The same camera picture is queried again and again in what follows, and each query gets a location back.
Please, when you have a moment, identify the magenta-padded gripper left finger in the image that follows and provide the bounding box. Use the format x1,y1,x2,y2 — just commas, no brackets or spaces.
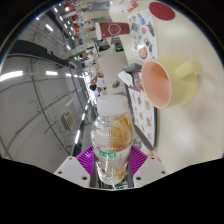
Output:
53,145,98,190

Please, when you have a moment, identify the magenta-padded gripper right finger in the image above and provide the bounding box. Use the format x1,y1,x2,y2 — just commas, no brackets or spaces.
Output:
127,145,169,189

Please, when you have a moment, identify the clear bottle with white cap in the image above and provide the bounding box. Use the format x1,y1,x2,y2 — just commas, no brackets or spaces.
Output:
90,94,134,187

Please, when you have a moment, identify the ceiling air unit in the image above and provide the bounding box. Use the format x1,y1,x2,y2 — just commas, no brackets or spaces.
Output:
61,111,76,131

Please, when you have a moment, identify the dark food tray with liner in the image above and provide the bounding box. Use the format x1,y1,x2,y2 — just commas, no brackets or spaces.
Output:
122,63,158,150

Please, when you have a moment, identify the yellow mug with pink inside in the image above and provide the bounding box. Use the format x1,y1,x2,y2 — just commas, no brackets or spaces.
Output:
141,58,204,110

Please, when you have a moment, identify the crumpled white napkin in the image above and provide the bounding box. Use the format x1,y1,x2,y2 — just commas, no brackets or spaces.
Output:
117,70,134,88

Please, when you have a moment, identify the cream chair with round hole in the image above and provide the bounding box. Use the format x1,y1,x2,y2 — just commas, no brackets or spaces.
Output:
96,51,129,98

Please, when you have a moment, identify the group of ceiling lights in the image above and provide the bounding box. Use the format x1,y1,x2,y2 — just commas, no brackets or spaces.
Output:
0,6,88,145

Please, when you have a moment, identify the colourful printed leaflet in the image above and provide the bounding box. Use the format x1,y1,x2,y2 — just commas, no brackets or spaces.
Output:
127,8,160,62

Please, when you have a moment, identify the red paper cup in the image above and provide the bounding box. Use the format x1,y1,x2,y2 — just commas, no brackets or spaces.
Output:
94,21,131,40

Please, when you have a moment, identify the flat round red coaster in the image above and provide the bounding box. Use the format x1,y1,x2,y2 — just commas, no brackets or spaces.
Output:
148,1,176,22

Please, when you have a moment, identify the small red sauce packet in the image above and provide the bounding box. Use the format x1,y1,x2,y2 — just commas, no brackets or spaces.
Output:
128,1,138,13

